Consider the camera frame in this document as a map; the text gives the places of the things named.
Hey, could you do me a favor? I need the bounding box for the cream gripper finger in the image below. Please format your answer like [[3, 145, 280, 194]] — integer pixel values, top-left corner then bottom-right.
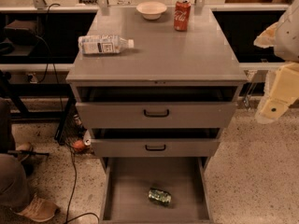
[[253, 22, 278, 49], [255, 96, 290, 124]]

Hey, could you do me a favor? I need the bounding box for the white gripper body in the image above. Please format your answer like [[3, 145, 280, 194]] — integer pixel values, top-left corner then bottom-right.
[[264, 63, 299, 105]]

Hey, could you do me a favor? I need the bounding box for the green soda can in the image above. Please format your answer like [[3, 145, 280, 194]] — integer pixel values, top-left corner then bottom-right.
[[148, 188, 172, 206]]

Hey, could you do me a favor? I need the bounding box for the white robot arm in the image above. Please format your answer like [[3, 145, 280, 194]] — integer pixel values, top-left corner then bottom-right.
[[253, 0, 299, 124]]

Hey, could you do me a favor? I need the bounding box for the red cola can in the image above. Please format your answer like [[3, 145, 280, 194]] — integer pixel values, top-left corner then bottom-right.
[[174, 0, 191, 32]]

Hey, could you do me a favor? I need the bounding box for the grey metal drawer cabinet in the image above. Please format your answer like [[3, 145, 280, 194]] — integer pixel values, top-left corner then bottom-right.
[[65, 6, 249, 161]]

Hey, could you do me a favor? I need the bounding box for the grey open bottom drawer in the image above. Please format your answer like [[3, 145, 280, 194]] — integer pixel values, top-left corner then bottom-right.
[[99, 157, 214, 224]]

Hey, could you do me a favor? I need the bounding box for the grey middle drawer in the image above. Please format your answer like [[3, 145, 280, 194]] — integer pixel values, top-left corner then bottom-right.
[[91, 128, 220, 158]]

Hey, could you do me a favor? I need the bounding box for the grey top drawer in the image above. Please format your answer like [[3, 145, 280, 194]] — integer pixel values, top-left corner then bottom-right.
[[77, 86, 236, 129]]

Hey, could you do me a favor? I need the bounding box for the white paper bowl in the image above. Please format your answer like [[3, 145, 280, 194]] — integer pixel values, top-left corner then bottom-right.
[[136, 2, 167, 21]]

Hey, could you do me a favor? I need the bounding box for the clear plastic water bottle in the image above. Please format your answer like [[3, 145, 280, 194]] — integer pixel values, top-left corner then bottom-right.
[[78, 35, 135, 55]]

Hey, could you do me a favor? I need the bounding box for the orange ball on floor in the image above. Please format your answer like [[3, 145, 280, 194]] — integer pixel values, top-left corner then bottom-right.
[[72, 140, 85, 152]]

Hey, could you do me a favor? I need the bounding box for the tan sneaker far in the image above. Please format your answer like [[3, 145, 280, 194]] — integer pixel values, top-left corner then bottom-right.
[[16, 142, 34, 161]]

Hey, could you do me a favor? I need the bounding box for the tan sneaker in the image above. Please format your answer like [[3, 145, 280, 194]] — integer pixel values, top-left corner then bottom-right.
[[16, 142, 34, 161], [17, 194, 59, 223]]

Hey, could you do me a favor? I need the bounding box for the tan sneaker near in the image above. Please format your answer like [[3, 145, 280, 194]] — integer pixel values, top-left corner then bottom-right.
[[17, 194, 59, 223]]

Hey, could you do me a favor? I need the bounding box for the person's trouser leg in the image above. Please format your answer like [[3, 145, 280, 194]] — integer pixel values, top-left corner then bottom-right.
[[0, 98, 30, 212]]

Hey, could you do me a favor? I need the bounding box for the black top drawer handle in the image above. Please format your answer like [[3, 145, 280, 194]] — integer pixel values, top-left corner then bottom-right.
[[143, 109, 170, 118]]

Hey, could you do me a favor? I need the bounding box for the black drawer handle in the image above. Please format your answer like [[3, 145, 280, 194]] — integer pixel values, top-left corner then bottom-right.
[[145, 145, 166, 152], [143, 109, 170, 118]]

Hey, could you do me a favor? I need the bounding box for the black middle drawer handle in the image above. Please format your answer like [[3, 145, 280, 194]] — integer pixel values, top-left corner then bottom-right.
[[145, 145, 166, 152]]

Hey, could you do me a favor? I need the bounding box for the black table leg frame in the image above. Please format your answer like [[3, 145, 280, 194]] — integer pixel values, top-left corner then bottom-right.
[[54, 94, 76, 145]]

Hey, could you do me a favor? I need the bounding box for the black floor cable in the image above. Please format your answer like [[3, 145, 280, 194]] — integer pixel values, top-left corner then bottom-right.
[[63, 140, 101, 224]]

